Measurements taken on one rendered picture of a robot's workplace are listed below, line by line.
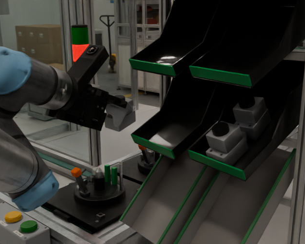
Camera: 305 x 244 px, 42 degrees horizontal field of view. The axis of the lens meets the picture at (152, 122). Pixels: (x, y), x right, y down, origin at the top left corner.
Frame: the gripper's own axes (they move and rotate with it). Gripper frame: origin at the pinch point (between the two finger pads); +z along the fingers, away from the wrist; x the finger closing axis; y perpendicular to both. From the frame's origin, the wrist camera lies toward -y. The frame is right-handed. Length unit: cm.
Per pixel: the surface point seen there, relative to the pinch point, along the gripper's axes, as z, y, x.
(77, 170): 5.3, 18.9, -10.4
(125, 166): 34.5, 16.9, -15.8
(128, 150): 72, 14, -41
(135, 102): 121, -11, -77
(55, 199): 9.2, 29.0, -17.8
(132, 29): 103, -49, -82
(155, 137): -1.1, 5.1, 12.1
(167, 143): -2.5, 5.5, 16.0
